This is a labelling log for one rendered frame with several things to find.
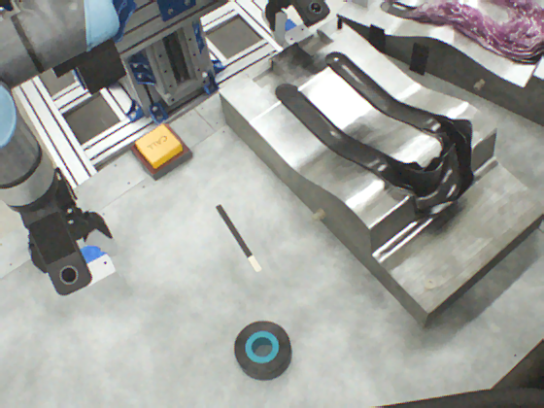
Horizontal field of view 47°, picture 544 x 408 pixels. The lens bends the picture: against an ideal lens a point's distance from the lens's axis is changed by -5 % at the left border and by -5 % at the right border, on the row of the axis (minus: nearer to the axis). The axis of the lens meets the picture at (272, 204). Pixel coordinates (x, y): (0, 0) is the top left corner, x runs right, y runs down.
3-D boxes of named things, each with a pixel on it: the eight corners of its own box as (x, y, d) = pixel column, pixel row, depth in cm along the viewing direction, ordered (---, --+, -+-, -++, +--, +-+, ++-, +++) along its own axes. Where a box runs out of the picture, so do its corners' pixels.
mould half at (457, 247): (225, 122, 116) (213, 73, 104) (336, 51, 122) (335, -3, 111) (424, 328, 93) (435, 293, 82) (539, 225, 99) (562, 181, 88)
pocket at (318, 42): (295, 56, 115) (294, 42, 112) (319, 42, 117) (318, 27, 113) (312, 70, 113) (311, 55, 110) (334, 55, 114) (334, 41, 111)
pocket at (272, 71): (248, 87, 113) (245, 73, 109) (271, 72, 114) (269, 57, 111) (263, 102, 111) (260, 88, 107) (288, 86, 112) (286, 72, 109)
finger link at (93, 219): (117, 223, 87) (78, 201, 79) (120, 231, 86) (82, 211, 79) (91, 244, 88) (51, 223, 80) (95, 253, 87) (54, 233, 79)
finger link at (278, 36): (267, 31, 122) (272, -10, 115) (285, 49, 119) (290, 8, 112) (254, 35, 121) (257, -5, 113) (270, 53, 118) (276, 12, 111)
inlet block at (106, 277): (71, 237, 107) (59, 221, 102) (97, 223, 108) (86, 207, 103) (98, 299, 101) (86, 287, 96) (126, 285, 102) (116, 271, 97)
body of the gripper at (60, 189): (76, 188, 87) (43, 137, 77) (98, 236, 83) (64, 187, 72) (27, 215, 86) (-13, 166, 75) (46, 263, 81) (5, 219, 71)
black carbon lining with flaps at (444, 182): (269, 100, 109) (262, 62, 100) (341, 52, 112) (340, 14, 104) (415, 241, 93) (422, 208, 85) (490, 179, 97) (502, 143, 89)
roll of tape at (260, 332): (299, 370, 92) (297, 363, 89) (247, 388, 91) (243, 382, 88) (282, 321, 96) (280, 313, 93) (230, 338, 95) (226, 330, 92)
